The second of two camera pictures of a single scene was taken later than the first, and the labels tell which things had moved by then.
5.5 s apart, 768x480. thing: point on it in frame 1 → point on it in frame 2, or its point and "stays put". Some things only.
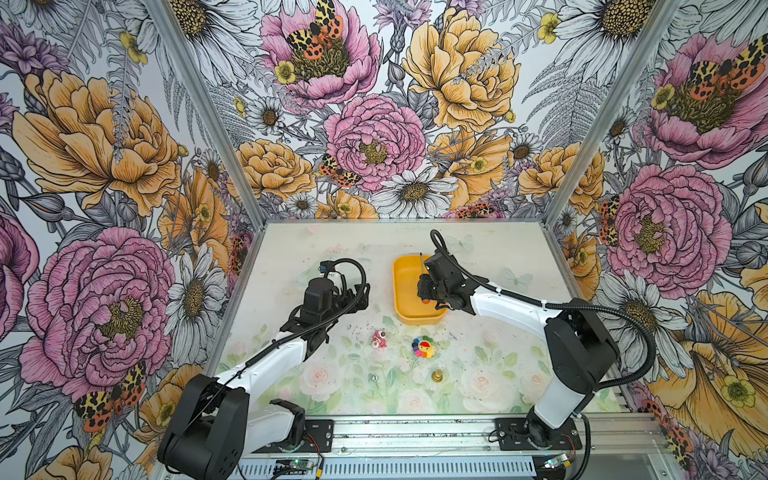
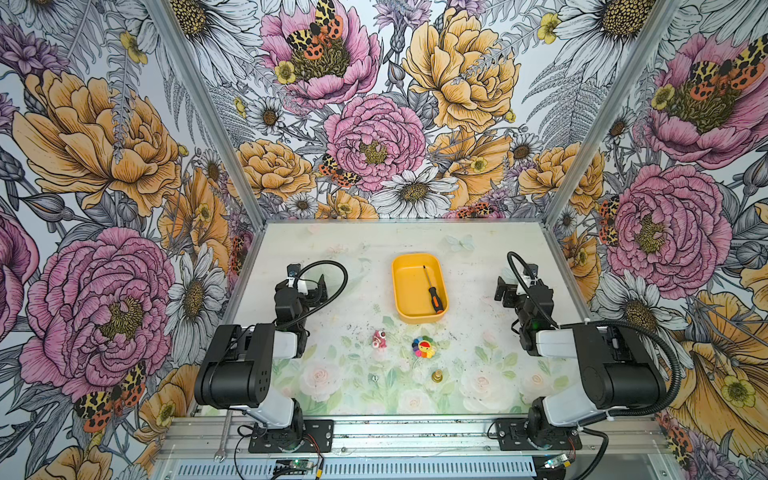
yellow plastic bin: [411, 310] stays put
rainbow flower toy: [424, 347] stays put
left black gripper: [361, 306] → [323, 290]
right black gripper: [423, 284] → [511, 292]
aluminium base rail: [614, 435] stays put
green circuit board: [304, 464] stays put
